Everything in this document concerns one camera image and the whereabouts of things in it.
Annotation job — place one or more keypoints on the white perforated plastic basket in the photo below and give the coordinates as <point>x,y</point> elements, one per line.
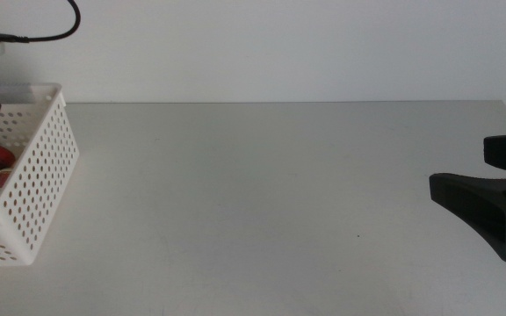
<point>38,175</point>

